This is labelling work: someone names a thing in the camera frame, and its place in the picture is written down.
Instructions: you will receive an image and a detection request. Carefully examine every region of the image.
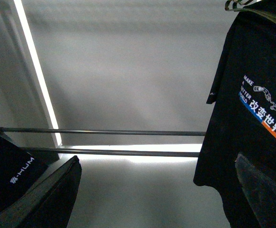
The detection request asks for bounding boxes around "lower metal rack rod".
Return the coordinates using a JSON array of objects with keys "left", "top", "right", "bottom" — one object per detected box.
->
[{"left": 21, "top": 147, "right": 199, "bottom": 158}]

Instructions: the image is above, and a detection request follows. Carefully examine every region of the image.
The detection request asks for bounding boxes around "ceiling light strip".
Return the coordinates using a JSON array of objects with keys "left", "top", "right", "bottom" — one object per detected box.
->
[{"left": 12, "top": 0, "right": 201, "bottom": 152}]

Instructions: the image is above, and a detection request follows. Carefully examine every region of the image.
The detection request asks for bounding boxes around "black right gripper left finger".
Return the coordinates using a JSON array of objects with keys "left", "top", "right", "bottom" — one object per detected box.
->
[{"left": 0, "top": 156, "right": 82, "bottom": 228}]

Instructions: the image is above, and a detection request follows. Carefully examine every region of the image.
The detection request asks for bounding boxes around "metal rack rod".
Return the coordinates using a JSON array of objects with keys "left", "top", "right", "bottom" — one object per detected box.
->
[
  {"left": 0, "top": 127, "right": 206, "bottom": 136},
  {"left": 21, "top": 147, "right": 199, "bottom": 158}
]

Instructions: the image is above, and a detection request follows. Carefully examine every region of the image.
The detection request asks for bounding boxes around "green clothes hanger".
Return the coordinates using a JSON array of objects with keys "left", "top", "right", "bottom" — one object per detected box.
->
[{"left": 224, "top": 0, "right": 276, "bottom": 24}]

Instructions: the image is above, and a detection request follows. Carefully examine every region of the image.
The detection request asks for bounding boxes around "black logo t-shirt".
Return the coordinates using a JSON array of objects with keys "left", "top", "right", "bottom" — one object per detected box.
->
[{"left": 0, "top": 135, "right": 48, "bottom": 212}]

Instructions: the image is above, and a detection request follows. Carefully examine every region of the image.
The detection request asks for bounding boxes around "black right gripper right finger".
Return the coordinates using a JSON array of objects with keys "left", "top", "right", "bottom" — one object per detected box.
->
[{"left": 235, "top": 153, "right": 276, "bottom": 228}]

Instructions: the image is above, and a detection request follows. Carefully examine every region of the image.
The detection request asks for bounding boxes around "upper metal rack rod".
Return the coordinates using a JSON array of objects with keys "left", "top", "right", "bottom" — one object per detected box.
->
[{"left": 0, "top": 127, "right": 206, "bottom": 136}]

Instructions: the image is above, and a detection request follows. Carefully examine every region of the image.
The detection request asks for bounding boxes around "black printed t-shirt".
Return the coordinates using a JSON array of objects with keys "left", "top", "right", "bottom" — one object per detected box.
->
[{"left": 193, "top": 0, "right": 276, "bottom": 228}]

